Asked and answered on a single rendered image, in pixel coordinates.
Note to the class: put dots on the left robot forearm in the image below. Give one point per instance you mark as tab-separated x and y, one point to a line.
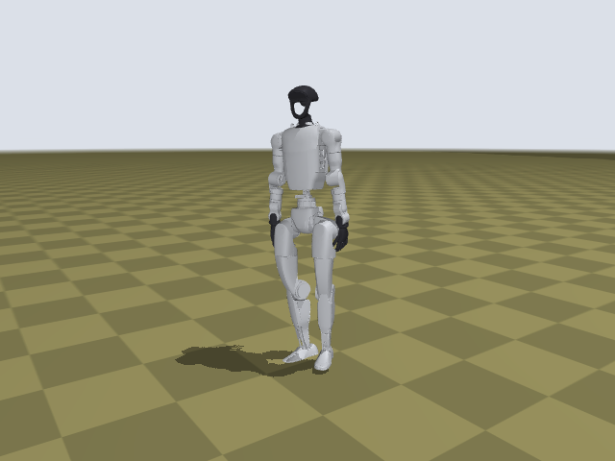
339	200

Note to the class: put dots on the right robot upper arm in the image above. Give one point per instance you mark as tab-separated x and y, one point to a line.
277	177

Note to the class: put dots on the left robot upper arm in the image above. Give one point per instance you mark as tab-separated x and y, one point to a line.
332	139

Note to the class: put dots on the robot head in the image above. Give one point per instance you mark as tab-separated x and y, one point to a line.
305	95

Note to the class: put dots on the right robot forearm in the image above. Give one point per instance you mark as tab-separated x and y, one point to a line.
275	203

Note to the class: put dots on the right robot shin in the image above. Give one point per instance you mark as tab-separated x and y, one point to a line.
300	315

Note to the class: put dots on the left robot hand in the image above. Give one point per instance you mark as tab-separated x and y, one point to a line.
342	238

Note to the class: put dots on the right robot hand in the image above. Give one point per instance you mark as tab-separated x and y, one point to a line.
273	222

